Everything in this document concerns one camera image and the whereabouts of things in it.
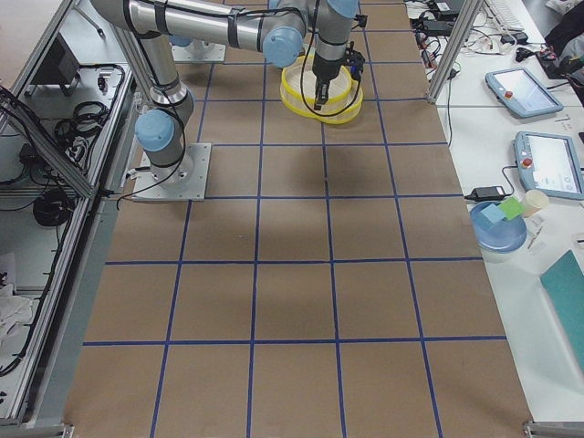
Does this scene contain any blue teach pendant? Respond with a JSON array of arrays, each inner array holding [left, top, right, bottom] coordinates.
[[485, 68, 564, 119], [513, 131, 583, 201]]

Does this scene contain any black electronics box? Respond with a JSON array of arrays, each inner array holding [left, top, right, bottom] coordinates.
[[31, 34, 80, 97]]

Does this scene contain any teal board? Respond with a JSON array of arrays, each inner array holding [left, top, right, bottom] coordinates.
[[540, 250, 583, 368]]

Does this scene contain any blue foam block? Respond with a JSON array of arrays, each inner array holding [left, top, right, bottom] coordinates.
[[480, 203, 506, 228]]

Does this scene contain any blue bowl with blocks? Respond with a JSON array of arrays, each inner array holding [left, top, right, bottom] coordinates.
[[470, 201, 527, 254]]

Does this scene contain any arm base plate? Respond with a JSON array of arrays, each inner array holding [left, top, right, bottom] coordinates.
[[131, 143, 212, 202], [172, 44, 225, 64]]

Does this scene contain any aluminium frame post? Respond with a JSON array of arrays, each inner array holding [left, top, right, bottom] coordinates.
[[426, 0, 483, 104]]

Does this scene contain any white cloth rag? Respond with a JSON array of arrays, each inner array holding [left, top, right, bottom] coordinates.
[[0, 253, 34, 352]]

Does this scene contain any upper blue teach pendant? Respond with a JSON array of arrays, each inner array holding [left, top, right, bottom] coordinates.
[[485, 68, 564, 119]]

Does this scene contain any black power adapter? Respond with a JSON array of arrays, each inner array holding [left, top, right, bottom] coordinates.
[[465, 186, 507, 203]]

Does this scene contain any lower blue teach pendant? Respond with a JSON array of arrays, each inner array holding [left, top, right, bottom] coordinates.
[[513, 131, 583, 201]]

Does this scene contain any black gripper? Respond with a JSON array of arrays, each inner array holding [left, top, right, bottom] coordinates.
[[312, 52, 365, 110]]

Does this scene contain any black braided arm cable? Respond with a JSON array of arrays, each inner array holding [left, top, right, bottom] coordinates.
[[298, 0, 328, 119]]

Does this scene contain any yellow steamer layer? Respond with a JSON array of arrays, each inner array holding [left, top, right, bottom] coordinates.
[[279, 54, 357, 119], [315, 77, 363, 124]]

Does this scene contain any green foam block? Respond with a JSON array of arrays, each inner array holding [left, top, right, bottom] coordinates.
[[497, 197, 525, 221]]

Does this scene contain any beige paper cup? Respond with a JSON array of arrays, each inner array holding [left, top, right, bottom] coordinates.
[[522, 190, 549, 218]]

